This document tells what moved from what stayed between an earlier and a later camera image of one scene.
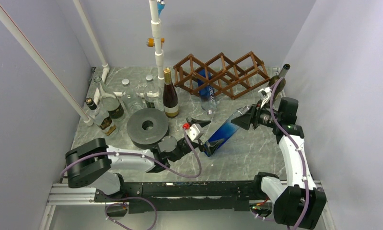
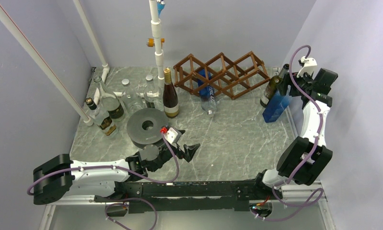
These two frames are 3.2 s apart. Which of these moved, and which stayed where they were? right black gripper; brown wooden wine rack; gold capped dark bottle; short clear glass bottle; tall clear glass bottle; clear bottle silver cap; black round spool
Moved: right black gripper
Stayed: gold capped dark bottle; tall clear glass bottle; clear bottle silver cap; black round spool; short clear glass bottle; brown wooden wine rack
